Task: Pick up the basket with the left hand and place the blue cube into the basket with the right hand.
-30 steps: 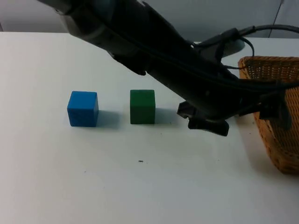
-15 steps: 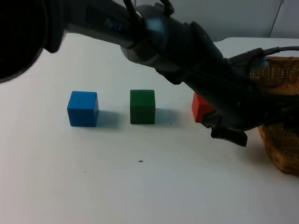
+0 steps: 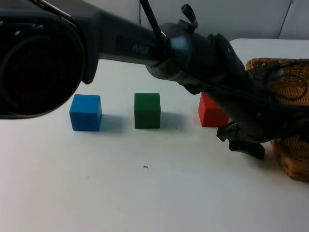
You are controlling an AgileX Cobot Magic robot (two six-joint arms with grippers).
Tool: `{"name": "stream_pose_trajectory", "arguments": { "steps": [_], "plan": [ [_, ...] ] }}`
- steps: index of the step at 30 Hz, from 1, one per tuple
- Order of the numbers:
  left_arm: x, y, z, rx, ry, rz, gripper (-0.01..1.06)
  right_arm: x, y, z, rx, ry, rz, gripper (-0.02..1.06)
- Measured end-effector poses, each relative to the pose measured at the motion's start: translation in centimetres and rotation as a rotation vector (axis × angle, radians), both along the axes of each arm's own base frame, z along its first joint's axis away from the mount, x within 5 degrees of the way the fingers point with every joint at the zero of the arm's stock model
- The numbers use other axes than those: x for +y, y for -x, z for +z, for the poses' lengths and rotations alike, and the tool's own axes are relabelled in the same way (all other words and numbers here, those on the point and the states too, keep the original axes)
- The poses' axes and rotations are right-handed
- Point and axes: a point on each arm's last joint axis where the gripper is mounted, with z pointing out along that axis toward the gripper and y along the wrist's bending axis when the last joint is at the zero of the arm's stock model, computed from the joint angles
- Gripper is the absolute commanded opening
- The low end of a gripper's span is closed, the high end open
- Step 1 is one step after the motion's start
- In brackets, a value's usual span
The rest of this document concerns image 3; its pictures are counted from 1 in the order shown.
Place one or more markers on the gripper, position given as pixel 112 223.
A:
pixel 251 113

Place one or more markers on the brown wicker basket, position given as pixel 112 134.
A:
pixel 293 157

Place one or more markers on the red cube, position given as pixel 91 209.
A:
pixel 210 114

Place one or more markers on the green cube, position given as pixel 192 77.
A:
pixel 147 110

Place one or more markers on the blue cube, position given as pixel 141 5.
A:
pixel 85 113

